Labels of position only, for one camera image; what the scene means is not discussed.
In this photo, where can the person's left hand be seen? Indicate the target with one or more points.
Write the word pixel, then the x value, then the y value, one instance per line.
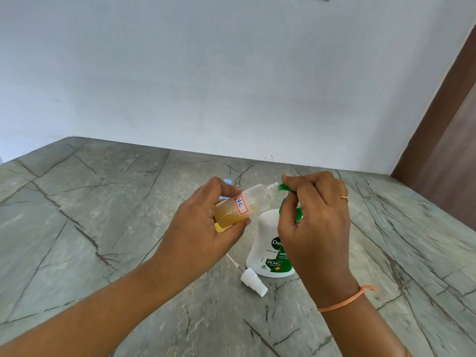
pixel 193 230

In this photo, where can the person's right hand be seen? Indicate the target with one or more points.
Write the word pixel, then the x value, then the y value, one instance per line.
pixel 319 234

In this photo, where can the person's left thumb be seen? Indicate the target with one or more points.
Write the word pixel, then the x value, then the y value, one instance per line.
pixel 223 186

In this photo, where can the person's right thumb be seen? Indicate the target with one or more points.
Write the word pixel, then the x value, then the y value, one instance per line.
pixel 287 217

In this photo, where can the white soap bottle green pump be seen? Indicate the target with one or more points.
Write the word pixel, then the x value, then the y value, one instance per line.
pixel 268 245

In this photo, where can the clear bottle with yellow liquid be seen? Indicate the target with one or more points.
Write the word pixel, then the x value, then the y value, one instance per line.
pixel 253 202

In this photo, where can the person's left forearm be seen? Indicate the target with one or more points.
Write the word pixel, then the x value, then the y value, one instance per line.
pixel 93 308

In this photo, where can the person's right forearm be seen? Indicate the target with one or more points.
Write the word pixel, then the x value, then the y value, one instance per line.
pixel 360 327

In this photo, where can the blue cap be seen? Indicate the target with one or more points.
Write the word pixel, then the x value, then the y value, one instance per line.
pixel 227 182

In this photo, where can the white spray cap with tube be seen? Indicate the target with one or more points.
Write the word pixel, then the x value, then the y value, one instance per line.
pixel 253 281

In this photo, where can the brown wooden door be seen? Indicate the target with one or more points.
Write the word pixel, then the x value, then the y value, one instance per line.
pixel 442 144

